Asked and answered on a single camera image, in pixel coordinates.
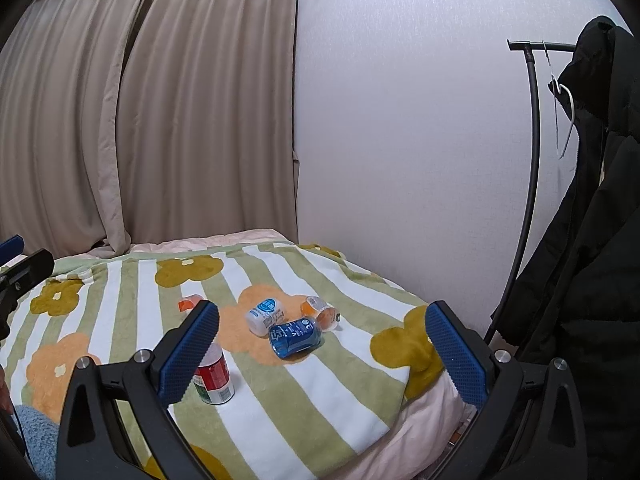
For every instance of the small orange cup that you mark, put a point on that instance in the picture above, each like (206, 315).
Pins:
(190, 304)

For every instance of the black coat rack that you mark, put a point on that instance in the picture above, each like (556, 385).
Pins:
(536, 135)

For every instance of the white cup with blue label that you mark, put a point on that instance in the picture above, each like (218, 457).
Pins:
(265, 315)

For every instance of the striped flower blanket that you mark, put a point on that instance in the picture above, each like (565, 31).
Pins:
(300, 400)

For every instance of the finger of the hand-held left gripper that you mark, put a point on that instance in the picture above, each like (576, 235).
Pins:
(10, 248)
(27, 267)

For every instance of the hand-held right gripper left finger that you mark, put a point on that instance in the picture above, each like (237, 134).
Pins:
(192, 347)

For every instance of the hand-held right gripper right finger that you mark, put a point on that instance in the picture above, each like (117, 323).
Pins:
(457, 355)

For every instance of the beige curtain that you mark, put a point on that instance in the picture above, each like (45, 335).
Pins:
(55, 135)
(215, 110)

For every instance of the white clothes hanger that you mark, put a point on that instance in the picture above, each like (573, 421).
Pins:
(567, 105)

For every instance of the orange and white cup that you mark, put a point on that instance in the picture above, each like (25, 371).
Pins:
(322, 312)

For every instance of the black padded jacket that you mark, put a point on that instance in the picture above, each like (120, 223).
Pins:
(590, 285)

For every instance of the blue fluffy cloth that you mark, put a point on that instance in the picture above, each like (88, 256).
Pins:
(37, 440)

